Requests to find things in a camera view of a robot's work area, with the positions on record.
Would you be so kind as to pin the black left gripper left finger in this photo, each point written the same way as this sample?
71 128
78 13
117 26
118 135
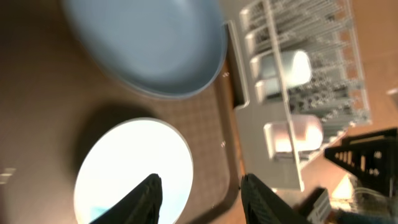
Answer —
139 206

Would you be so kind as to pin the light blue cup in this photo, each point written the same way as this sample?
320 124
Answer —
296 66

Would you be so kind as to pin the light blue bowl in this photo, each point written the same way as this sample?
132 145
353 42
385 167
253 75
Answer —
123 157

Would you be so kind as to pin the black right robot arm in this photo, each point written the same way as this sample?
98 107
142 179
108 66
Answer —
371 157

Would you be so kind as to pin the grey dishwasher rack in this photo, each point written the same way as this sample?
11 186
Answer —
336 93

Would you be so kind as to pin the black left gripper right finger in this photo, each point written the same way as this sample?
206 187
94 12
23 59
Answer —
262 206

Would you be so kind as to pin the brown serving tray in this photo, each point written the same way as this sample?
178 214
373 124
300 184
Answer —
56 103

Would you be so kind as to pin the pink cup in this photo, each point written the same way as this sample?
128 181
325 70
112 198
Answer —
308 134

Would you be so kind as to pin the dark blue plate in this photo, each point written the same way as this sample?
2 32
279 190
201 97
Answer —
164 48

